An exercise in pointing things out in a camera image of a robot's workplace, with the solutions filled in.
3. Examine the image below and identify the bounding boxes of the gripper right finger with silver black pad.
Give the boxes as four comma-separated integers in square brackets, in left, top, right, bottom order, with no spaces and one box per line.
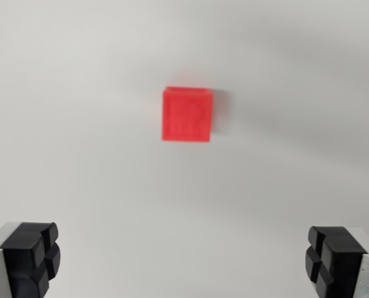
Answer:
[305,225,369,298]

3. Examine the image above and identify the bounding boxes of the gripper left finger with silver black pad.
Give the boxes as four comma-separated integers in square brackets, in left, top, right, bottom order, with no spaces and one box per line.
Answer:
[0,221,62,298]

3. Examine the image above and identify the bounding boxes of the red embossed plastic cube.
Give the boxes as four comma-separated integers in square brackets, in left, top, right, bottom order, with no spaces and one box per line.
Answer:
[161,86,215,143]

